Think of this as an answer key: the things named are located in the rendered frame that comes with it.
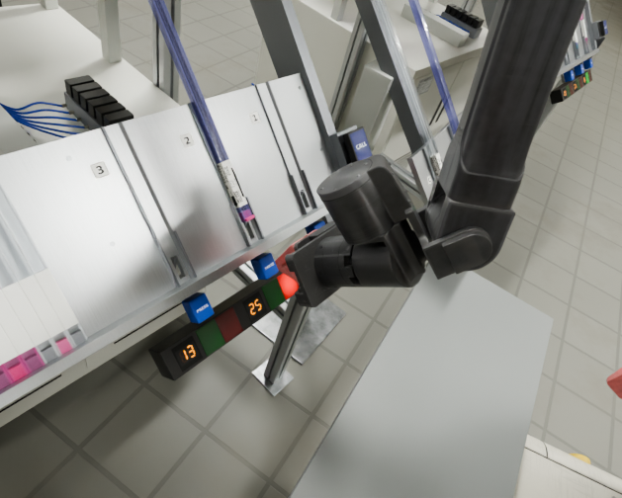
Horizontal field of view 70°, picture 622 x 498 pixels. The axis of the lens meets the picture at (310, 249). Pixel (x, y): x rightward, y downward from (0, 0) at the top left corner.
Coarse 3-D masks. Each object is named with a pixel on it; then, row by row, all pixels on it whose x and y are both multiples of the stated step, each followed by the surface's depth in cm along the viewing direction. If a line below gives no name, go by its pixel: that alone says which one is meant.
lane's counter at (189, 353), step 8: (192, 336) 54; (184, 344) 53; (192, 344) 54; (176, 352) 53; (184, 352) 53; (192, 352) 54; (200, 352) 55; (176, 360) 53; (184, 360) 53; (192, 360) 54; (184, 368) 53
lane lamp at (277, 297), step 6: (270, 282) 62; (276, 282) 63; (264, 288) 61; (270, 288) 62; (276, 288) 63; (264, 294) 61; (270, 294) 62; (276, 294) 63; (282, 294) 63; (270, 300) 62; (276, 300) 63; (282, 300) 63; (270, 306) 62; (276, 306) 63
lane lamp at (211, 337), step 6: (210, 324) 56; (216, 324) 56; (198, 330) 55; (204, 330) 55; (210, 330) 56; (216, 330) 56; (198, 336) 55; (204, 336) 55; (210, 336) 56; (216, 336) 56; (204, 342) 55; (210, 342) 56; (216, 342) 56; (222, 342) 57; (204, 348) 55; (210, 348) 56; (216, 348) 56; (210, 354) 56
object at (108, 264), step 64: (128, 128) 49; (192, 128) 54; (256, 128) 61; (64, 192) 45; (128, 192) 49; (192, 192) 54; (256, 192) 60; (64, 256) 44; (128, 256) 48; (192, 256) 54
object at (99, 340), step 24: (312, 216) 64; (264, 240) 58; (216, 264) 56; (240, 264) 55; (192, 288) 51; (144, 312) 47; (96, 336) 45; (120, 336) 45; (72, 360) 42; (24, 384) 40; (0, 408) 39
